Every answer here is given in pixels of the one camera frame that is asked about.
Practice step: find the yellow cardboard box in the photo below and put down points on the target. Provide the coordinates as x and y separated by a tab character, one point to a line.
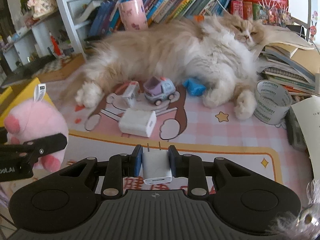
16	94

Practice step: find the wooden chessboard box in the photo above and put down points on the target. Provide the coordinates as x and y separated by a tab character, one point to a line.
59	69

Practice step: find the purple toy car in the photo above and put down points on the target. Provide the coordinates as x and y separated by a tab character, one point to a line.
159	89

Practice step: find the large white charger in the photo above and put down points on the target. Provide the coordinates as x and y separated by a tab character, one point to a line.
138	122

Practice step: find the small white charger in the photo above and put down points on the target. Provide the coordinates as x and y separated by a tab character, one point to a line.
156	166

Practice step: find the white bookshelf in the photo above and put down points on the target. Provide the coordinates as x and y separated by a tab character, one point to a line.
36	28

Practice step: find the white paper sheets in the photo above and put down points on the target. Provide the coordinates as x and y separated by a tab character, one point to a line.
307	114

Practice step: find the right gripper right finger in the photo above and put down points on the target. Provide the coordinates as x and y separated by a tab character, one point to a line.
241	198

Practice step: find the red tassel ornament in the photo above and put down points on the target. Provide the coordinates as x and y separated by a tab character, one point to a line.
56	48

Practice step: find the pink cartoon cup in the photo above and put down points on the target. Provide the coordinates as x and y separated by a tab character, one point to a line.
133	15

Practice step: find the blue plastic bag roll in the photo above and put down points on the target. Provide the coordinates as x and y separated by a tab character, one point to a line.
194	87

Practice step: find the black electronic keyboard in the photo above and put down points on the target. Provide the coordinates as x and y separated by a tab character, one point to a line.
26	72

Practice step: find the clear tape roll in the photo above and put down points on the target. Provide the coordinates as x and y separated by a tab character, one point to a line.
273	102

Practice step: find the small white red box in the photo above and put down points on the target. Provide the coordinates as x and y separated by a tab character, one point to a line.
131	93

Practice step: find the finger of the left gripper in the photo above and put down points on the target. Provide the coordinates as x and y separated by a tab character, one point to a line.
3	135
44	146

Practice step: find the fluffy orange white cat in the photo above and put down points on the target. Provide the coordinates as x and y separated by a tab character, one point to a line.
218	51

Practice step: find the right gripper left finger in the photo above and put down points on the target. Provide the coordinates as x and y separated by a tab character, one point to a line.
71	196

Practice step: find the stack of books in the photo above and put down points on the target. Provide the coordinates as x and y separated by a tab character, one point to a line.
286	57

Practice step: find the pink plush paw toy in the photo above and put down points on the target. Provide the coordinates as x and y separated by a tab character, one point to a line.
34	118

